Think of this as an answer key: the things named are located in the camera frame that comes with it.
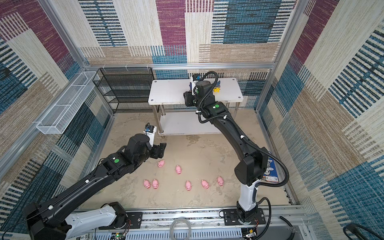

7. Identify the blue picture book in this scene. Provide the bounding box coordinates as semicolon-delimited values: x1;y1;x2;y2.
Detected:
263;158;280;183

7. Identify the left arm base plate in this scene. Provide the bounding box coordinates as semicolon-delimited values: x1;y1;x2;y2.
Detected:
98;212;143;230

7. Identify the pink pig toy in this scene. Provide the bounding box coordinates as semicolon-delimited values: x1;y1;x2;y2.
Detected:
186;181;192;191
217;176;224;187
143;180;151;189
201;180;210;189
176;165;182;175
152;179;159;189
158;160;165;168

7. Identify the clear tubing coil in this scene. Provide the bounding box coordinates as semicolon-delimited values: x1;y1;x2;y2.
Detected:
170;217;192;240

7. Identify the blue yellow toy figure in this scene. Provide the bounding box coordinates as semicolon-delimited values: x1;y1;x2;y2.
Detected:
213;81;221;93

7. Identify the white wire mesh basket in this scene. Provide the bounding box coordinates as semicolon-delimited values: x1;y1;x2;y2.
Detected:
37;72;96;135

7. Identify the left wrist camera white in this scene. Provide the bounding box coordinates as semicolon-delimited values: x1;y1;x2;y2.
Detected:
144;123;157;146

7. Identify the black wire mesh rack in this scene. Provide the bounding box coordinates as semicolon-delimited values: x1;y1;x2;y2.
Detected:
93;67;155;114

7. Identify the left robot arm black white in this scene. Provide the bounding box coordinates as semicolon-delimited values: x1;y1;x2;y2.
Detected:
24;134;167;240

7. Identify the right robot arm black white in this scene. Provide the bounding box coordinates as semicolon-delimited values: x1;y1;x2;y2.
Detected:
183;71;290;224

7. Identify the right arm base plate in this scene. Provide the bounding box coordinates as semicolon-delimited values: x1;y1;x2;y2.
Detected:
219;208;267;226

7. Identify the white two-tier shelf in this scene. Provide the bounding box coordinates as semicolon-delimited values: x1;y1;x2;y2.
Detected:
148;78;244;136

